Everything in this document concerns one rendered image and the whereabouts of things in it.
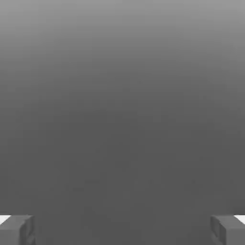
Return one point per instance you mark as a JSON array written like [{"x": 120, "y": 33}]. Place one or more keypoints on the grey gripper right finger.
[{"x": 229, "y": 230}]

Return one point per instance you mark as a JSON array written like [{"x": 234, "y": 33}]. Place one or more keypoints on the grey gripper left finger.
[{"x": 15, "y": 230}]

